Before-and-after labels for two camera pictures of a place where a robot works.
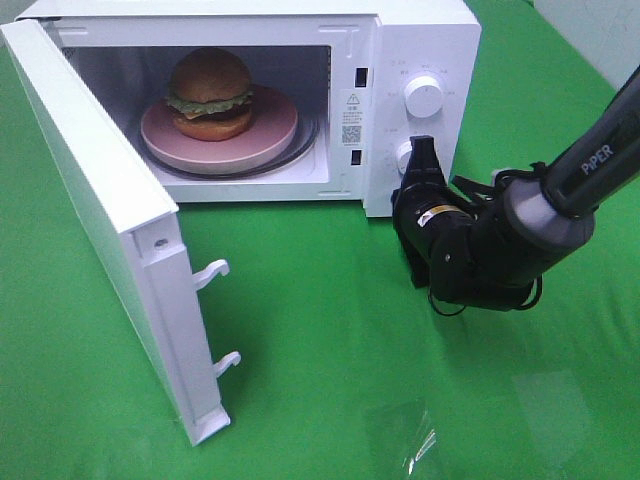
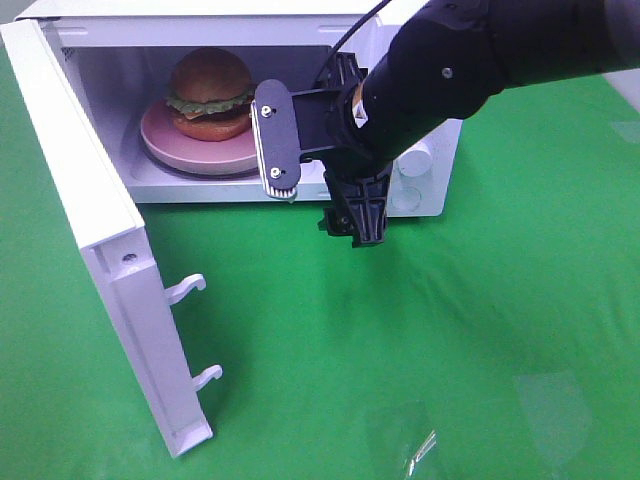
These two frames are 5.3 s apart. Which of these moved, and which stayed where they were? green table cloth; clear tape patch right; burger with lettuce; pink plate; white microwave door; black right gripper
Moved: black right gripper; white microwave door
Stayed: burger with lettuce; pink plate; green table cloth; clear tape patch right
